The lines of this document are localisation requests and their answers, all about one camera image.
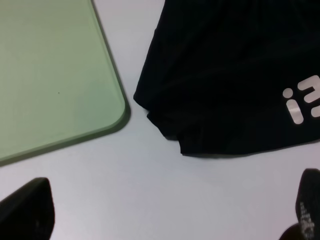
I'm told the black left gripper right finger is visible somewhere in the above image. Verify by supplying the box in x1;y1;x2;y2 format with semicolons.
295;168;320;240

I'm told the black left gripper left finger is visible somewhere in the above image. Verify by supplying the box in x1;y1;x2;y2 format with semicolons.
0;177;55;240

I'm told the black short sleeve shirt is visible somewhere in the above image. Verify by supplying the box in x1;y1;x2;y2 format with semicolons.
133;0;320;156

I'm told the light green tray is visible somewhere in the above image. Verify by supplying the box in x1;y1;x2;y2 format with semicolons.
0;0;130;166

